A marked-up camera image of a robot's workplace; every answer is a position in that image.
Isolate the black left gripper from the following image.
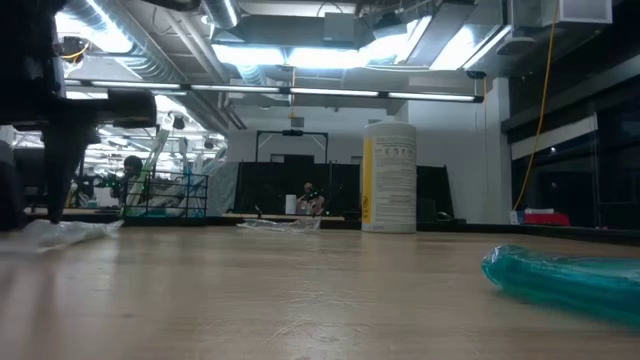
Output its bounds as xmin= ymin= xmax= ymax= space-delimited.
xmin=0 ymin=0 xmax=159 ymax=232

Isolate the black wire caddy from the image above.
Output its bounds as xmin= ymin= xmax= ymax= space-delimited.
xmin=121 ymin=171 xmax=210 ymax=220

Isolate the clear plastic wrapper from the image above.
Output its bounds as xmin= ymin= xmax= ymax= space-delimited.
xmin=236 ymin=216 xmax=322 ymax=234

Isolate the person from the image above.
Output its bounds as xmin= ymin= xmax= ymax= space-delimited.
xmin=295 ymin=181 xmax=327 ymax=217
xmin=119 ymin=154 xmax=146 ymax=204

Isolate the grey blue cloth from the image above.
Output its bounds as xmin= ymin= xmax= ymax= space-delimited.
xmin=205 ymin=159 xmax=240 ymax=217

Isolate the wide black partition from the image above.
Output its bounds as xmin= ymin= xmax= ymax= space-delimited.
xmin=234 ymin=160 xmax=362 ymax=217

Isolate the white wipes canister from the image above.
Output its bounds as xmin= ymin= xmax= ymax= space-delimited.
xmin=360 ymin=121 xmax=419 ymax=234

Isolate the narrow black partition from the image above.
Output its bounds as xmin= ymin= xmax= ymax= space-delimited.
xmin=415 ymin=164 xmax=455 ymax=224

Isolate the red box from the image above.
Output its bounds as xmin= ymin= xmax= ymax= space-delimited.
xmin=522 ymin=211 xmax=571 ymax=227

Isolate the white ceiling air unit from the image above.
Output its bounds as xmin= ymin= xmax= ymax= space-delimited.
xmin=497 ymin=0 xmax=614 ymax=56

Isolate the yellow ceiling cable coil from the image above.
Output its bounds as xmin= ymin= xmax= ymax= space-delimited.
xmin=59 ymin=35 xmax=91 ymax=66

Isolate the large silver air duct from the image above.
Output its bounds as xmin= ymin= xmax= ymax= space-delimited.
xmin=59 ymin=0 xmax=246 ymax=132

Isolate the small silver air duct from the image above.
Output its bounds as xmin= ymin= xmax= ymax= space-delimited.
xmin=202 ymin=0 xmax=241 ymax=30

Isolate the black station frame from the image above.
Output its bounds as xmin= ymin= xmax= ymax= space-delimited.
xmin=254 ymin=128 xmax=330 ymax=164

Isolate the black aluminium frame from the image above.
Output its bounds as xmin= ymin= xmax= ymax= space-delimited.
xmin=64 ymin=77 xmax=485 ymax=104

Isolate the yellow hanging cable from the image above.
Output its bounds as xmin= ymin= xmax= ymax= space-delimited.
xmin=513 ymin=0 xmax=559 ymax=211

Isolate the black table frame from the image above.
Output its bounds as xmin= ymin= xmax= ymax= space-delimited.
xmin=19 ymin=207 xmax=640 ymax=247

